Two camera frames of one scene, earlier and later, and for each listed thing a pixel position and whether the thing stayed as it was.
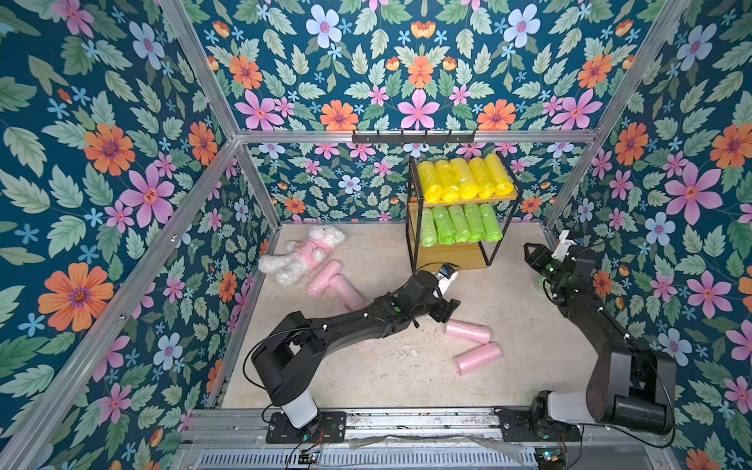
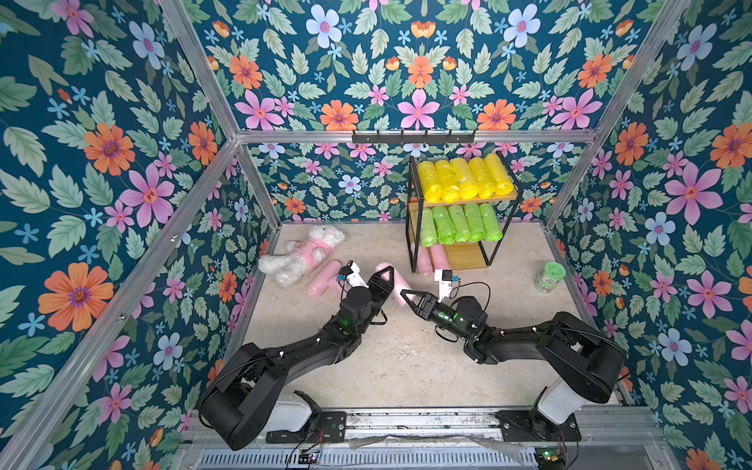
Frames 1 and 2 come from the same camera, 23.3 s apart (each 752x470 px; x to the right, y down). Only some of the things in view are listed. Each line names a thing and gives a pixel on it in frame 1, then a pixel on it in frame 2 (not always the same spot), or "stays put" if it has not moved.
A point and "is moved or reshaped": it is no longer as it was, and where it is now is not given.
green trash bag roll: x=461 y=226 stays put
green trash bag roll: x=475 y=222 stays put
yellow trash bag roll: x=486 y=184 stays put
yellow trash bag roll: x=468 y=186 stays put
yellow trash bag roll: x=431 y=182 stays put
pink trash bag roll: x=468 y=330 is moved or reshaped
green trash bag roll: x=446 y=231 stays put
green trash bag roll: x=428 y=233 stays put
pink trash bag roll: x=471 y=359 -> x=440 y=258
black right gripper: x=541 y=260 -> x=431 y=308
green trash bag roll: x=491 y=228 stays put
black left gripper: x=445 y=310 -> x=379 y=288
